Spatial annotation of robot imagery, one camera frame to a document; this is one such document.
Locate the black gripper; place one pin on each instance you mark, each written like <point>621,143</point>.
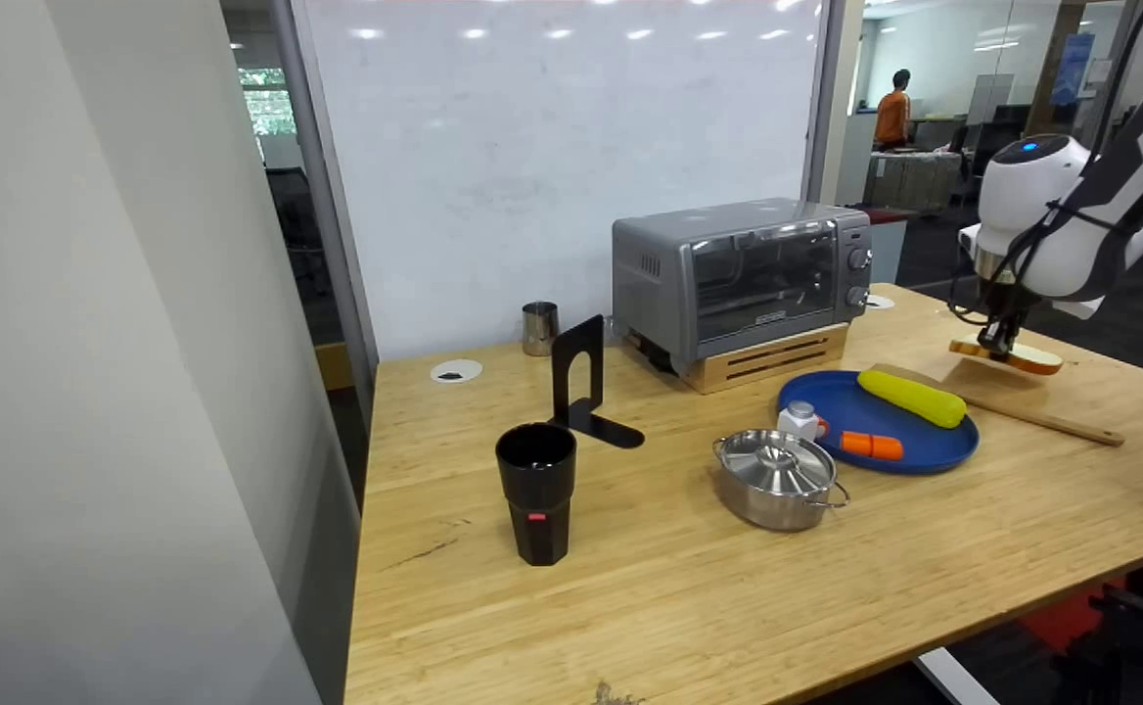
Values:
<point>1010,302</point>

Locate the toy slice of bread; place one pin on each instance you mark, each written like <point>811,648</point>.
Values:
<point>1034,357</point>

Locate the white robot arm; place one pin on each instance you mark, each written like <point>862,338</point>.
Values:
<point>1094,210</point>

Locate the round blue plate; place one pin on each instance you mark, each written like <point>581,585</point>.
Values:
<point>886,432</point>

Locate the yellow toy corn cob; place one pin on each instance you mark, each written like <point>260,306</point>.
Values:
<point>910,396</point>

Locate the orange two-piece toy carrot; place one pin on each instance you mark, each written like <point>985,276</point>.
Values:
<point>871,443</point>

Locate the small white shaker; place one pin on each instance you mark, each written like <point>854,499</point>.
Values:
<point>796,419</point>

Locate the slotted wooden stand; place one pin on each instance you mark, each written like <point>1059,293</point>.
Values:
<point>768,357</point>

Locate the person in orange shirt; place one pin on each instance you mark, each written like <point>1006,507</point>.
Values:
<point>898,114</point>

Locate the silver pot with lid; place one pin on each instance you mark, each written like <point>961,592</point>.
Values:
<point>774,479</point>

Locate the grey toaster oven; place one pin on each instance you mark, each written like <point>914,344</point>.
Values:
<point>731,281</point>

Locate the red and black chair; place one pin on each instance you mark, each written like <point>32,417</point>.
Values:
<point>1094,631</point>

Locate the white table leg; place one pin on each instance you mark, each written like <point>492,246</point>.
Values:
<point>958,677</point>

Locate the black metal bookend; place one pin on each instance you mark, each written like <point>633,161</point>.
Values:
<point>581,372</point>

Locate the small metal cup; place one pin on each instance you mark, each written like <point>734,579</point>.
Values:
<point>538,332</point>

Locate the black cup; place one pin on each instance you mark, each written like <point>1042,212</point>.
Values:
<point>538,490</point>

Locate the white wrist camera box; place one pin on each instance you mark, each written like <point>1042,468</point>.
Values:
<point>1078,306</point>

